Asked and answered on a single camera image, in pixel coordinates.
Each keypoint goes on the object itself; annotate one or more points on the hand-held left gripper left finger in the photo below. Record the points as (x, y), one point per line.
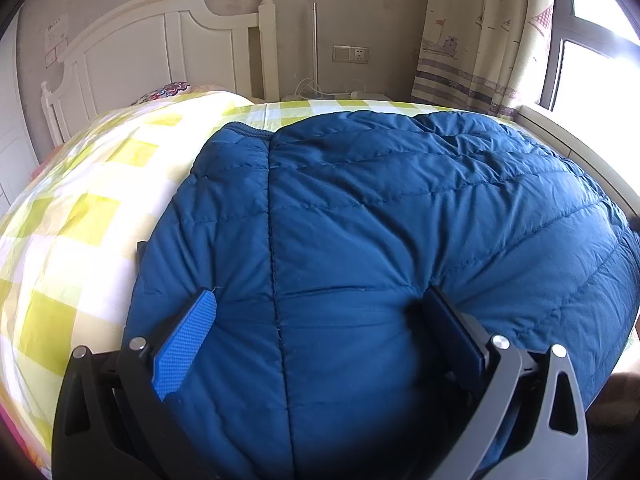
(182, 340)

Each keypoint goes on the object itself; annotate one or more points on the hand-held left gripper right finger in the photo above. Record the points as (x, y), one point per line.
(457, 341)

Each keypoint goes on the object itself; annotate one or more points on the blue down jacket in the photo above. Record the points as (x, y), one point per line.
(360, 210)

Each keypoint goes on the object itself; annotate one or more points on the yellow checked bed sheet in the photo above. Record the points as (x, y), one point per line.
(75, 220)

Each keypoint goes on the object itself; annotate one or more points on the pink cloth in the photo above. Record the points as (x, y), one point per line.
(12, 442)

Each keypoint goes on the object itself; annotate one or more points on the beige window ledge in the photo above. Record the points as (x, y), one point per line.
(570, 140)

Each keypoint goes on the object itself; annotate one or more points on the floral pillow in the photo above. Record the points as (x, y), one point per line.
(165, 92)

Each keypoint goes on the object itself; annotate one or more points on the white nightstand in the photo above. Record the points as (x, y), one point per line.
(372, 96)

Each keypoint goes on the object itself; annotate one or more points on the white wardrobe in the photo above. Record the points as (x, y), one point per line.
(12, 125)

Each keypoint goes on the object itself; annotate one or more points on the white wooden headboard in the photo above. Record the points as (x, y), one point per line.
(145, 45)

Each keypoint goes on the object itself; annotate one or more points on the printed beige curtain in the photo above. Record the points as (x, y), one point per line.
(480, 35)

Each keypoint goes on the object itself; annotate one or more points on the metal pole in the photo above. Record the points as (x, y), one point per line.
(314, 45)

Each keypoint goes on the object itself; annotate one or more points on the wall socket panel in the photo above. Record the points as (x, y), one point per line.
(351, 53)

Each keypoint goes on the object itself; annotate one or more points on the paper wall notice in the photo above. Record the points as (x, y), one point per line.
(54, 40)

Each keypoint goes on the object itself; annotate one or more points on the dark window frame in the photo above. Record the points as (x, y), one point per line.
(562, 30)

